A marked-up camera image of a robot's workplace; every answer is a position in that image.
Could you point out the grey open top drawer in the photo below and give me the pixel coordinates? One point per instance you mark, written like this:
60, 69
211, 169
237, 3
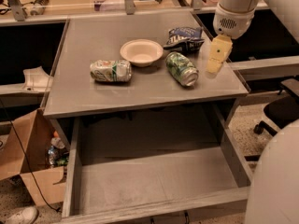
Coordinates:
167, 167

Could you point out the black and white brush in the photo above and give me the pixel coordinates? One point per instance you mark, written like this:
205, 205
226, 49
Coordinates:
38, 7

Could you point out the white and green soda can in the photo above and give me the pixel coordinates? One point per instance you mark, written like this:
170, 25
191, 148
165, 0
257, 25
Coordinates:
111, 71

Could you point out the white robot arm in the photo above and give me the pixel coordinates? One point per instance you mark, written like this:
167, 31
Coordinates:
274, 190

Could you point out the white curved plastic part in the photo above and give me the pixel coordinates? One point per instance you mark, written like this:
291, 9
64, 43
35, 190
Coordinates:
36, 80

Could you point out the brown cardboard box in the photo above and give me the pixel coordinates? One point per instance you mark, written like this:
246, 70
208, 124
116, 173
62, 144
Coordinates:
25, 154

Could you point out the plastic bottle in box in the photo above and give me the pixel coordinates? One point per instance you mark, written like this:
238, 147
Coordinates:
58, 155

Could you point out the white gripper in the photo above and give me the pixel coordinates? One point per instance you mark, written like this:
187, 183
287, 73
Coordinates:
234, 23

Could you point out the white sneaker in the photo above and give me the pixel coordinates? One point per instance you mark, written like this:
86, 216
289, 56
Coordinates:
26, 216

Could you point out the white paper bowl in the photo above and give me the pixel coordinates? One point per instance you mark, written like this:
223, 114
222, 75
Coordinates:
141, 52

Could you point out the black office chair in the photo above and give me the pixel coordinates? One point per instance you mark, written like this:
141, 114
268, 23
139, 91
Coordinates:
282, 112

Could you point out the blue chip bag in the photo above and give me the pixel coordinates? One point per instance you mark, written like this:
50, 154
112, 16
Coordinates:
184, 39

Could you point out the grey cabinet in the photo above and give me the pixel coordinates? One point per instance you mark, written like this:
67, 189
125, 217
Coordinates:
89, 39

